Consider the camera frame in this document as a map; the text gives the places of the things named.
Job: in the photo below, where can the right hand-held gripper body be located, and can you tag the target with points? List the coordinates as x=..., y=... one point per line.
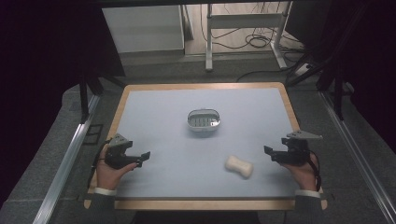
x=295, y=155

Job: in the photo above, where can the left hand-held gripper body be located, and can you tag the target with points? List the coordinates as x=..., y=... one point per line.
x=116, y=158

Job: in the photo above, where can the grey oval soap dish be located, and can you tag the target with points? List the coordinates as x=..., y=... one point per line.
x=203, y=119

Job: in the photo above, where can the white power strip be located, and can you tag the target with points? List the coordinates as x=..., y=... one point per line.
x=303, y=69

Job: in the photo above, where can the white metal desk frame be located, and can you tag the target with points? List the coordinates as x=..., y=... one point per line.
x=246, y=21

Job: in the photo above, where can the white cabinet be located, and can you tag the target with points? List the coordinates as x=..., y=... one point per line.
x=143, y=29

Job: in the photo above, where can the black metal stand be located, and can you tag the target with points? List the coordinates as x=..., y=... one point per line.
x=84, y=99
x=337, y=93

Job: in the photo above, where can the person's left hand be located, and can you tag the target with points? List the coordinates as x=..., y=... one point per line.
x=107, y=177

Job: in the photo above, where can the person's right hand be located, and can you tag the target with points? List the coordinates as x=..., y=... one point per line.
x=305, y=177

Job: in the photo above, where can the black curtain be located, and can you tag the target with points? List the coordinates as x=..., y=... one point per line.
x=370, y=62
x=46, y=62

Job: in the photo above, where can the aluminium floor rail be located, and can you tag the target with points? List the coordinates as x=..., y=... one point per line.
x=358, y=155
x=67, y=165

